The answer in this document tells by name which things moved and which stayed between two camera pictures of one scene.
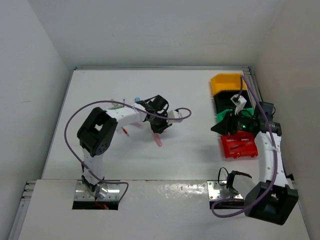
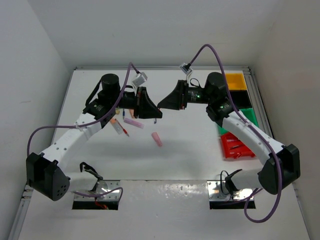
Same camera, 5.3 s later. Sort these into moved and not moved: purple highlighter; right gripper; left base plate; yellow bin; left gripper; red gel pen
Moved: right gripper; left gripper
Not moved: left base plate; yellow bin; red gel pen; purple highlighter
